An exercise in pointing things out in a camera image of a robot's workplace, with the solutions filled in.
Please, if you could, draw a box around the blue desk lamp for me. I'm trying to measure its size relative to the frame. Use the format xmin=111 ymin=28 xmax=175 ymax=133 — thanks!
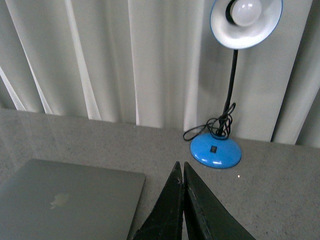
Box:
xmin=184 ymin=0 xmax=284 ymax=169

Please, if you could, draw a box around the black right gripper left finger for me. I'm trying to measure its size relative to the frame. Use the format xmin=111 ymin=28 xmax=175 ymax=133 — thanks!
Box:
xmin=133 ymin=161 xmax=185 ymax=240

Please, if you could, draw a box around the white curtain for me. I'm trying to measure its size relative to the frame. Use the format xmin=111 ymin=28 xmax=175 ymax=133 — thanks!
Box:
xmin=0 ymin=0 xmax=320 ymax=147

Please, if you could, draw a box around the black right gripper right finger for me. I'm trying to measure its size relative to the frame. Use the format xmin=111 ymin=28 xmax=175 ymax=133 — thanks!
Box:
xmin=183 ymin=162 xmax=254 ymax=240

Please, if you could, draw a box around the black lamp power cable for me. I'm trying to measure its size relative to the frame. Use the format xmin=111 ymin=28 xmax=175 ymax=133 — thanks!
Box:
xmin=183 ymin=102 xmax=237 ymax=142

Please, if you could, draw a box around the grey laptop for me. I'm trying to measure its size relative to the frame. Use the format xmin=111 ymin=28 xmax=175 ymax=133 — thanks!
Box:
xmin=0 ymin=159 xmax=146 ymax=240

